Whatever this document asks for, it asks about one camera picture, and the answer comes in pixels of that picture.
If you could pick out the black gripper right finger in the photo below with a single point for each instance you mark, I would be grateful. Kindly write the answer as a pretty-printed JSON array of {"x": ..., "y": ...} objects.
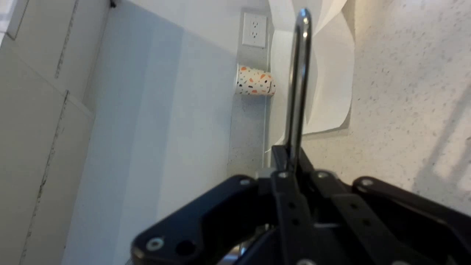
[{"x": 374, "y": 223}]

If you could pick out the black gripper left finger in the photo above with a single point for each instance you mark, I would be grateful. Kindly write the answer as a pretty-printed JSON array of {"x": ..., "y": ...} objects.
[{"x": 240, "y": 210}]

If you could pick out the stainless steel pot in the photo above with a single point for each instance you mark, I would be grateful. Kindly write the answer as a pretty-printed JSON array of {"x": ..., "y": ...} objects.
[{"x": 297, "y": 86}]

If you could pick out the white parchment paper sheet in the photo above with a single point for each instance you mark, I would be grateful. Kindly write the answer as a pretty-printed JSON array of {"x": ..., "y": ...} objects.
[{"x": 331, "y": 66}]

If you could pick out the polka dot paper cup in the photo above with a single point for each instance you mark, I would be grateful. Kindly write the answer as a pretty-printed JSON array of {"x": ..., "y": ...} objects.
[{"x": 252, "y": 82}]

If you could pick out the white upper cabinets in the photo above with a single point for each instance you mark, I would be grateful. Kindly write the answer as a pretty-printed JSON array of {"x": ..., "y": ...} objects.
[{"x": 47, "y": 57}]

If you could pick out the white wall outlet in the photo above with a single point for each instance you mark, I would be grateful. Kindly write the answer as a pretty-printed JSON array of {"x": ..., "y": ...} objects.
[{"x": 255, "y": 30}]

